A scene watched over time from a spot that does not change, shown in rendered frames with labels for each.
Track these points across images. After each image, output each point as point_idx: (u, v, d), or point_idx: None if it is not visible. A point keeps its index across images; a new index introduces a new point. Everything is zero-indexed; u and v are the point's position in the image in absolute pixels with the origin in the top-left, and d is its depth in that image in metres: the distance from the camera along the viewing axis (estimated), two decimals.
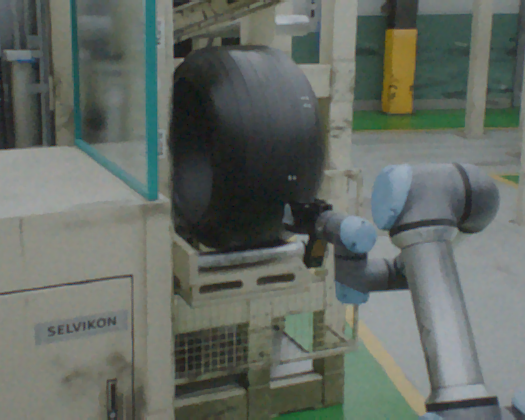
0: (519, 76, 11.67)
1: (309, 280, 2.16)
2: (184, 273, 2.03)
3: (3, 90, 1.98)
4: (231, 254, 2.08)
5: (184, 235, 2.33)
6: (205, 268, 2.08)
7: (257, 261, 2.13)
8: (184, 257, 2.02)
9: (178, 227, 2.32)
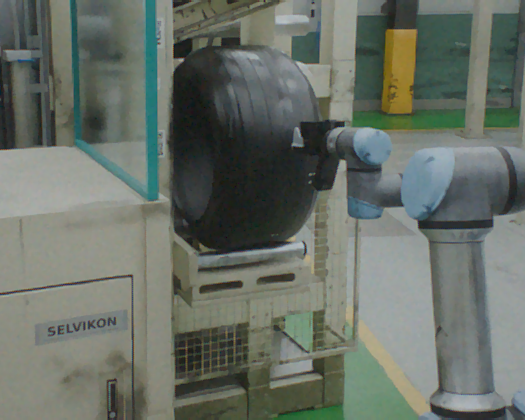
0: (519, 76, 11.67)
1: (309, 280, 2.16)
2: (184, 273, 2.03)
3: (3, 90, 1.98)
4: None
5: None
6: (206, 253, 2.07)
7: (258, 246, 2.12)
8: (184, 257, 2.02)
9: None
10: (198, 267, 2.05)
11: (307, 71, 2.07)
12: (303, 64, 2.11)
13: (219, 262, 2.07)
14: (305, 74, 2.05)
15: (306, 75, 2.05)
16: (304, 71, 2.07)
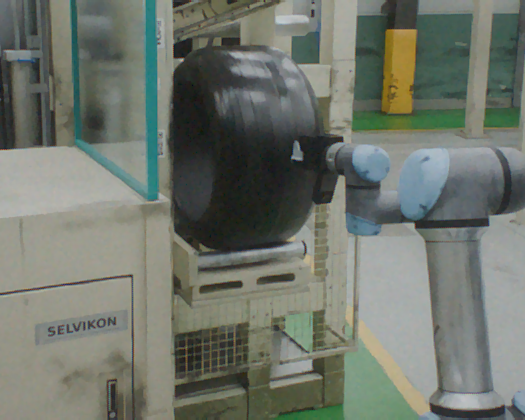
0: (519, 76, 11.67)
1: (309, 280, 2.16)
2: (184, 273, 2.03)
3: (3, 90, 1.98)
4: (231, 254, 2.08)
5: (184, 235, 2.33)
6: (205, 268, 2.08)
7: (257, 261, 2.14)
8: (184, 257, 2.02)
9: (178, 227, 2.32)
10: None
11: None
12: None
13: None
14: None
15: None
16: None
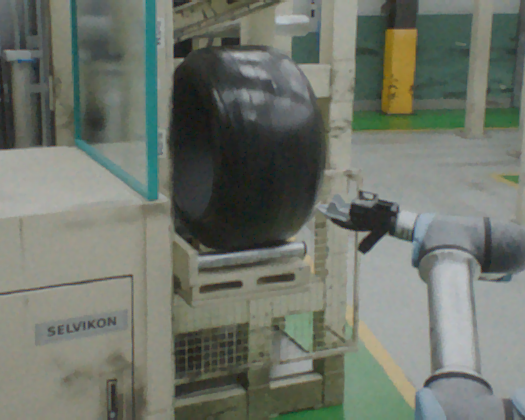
0: (519, 76, 11.67)
1: (309, 280, 2.16)
2: (184, 273, 2.03)
3: (3, 90, 1.98)
4: (230, 265, 2.10)
5: None
6: None
7: None
8: (184, 257, 2.02)
9: None
10: (197, 255, 2.05)
11: (314, 213, 2.09)
12: (320, 201, 2.07)
13: (216, 251, 2.08)
14: (309, 221, 2.09)
15: (309, 220, 2.09)
16: (312, 215, 2.08)
